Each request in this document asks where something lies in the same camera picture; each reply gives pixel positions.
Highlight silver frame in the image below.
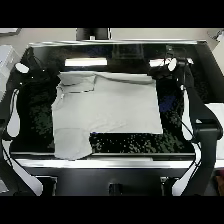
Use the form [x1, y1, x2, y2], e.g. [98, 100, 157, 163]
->
[9, 152, 224, 197]

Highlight white long-sleeved shirt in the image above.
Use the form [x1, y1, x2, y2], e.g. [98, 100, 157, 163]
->
[51, 70, 164, 161]

